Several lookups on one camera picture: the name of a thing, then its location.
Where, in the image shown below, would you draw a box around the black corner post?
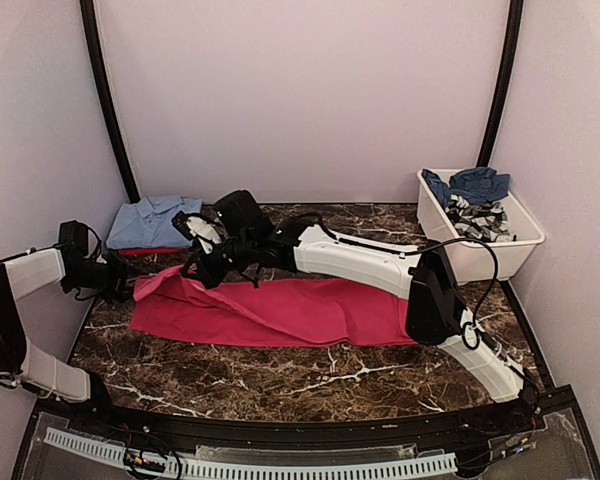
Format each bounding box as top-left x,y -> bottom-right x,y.
79,0 -> 140,203
476,0 -> 524,167

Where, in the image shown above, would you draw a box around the left black corner post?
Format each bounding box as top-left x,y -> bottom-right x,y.
79,0 -> 140,203

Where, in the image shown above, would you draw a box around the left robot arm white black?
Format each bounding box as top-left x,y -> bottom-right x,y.
0,220 -> 131,436

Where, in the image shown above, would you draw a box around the white slotted cable duct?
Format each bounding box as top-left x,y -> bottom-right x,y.
44,427 -> 458,479

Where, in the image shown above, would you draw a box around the dark blue garment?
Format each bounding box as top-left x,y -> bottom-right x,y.
422,167 -> 511,208

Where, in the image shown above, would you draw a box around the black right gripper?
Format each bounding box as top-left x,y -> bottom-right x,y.
180,233 -> 255,288

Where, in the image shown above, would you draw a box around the pink trousers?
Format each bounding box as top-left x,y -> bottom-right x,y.
130,267 -> 415,348

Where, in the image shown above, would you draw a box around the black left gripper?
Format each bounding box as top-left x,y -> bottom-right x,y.
62,251 -> 146,304

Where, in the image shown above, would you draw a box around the black white patterned garment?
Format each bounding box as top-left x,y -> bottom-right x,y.
444,195 -> 517,243

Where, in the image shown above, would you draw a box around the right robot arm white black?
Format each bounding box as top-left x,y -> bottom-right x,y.
172,190 -> 539,434

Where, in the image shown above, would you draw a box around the black front rail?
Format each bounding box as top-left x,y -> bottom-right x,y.
56,401 -> 534,451

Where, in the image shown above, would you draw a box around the folded light blue shirt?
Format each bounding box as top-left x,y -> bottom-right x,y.
106,195 -> 202,250

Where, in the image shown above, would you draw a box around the right black corner post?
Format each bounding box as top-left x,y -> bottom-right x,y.
476,0 -> 524,167

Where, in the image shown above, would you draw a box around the white plastic laundry bin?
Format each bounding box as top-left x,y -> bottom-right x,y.
417,169 -> 546,284

